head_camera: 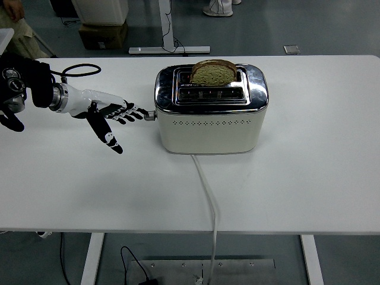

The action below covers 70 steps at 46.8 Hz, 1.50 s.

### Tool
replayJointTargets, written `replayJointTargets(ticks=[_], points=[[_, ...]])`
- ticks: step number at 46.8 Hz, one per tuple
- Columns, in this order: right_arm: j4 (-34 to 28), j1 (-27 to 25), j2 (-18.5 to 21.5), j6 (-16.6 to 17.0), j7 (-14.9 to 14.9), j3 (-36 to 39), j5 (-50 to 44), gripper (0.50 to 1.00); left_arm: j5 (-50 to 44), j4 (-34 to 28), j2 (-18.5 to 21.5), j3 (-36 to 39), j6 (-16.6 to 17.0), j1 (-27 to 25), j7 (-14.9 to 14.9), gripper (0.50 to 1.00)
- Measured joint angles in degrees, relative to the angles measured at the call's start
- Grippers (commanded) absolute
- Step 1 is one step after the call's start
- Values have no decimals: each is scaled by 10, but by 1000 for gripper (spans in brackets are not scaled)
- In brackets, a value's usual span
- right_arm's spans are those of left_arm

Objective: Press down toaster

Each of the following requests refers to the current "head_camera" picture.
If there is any person's right hand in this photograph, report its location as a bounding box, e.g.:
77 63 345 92
1 0 26 22

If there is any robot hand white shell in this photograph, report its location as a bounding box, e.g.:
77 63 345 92
60 84 151 155

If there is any cream and chrome toaster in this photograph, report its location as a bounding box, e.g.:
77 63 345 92
154 63 270 155

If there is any white side table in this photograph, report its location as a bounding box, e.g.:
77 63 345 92
0 28 15 56

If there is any black case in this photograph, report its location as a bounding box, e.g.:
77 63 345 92
49 0 79 19

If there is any brown cardboard box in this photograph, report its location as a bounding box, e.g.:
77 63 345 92
78 20 129 50

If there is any brown bread slice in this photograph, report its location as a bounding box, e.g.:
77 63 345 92
189 59 239 87

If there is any white table leg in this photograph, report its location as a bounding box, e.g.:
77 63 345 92
300 234 325 285
80 232 106 285

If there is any grey metal plate with screws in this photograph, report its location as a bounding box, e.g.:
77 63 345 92
124 258 277 285

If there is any thin black cable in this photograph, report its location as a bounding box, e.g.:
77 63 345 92
161 0 188 56

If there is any white power cord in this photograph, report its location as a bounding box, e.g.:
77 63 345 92
191 154 221 283

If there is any black hanging cable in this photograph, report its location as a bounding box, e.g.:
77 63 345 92
59 232 72 285

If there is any black cable with adapter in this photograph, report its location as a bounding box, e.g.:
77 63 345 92
119 245 160 285

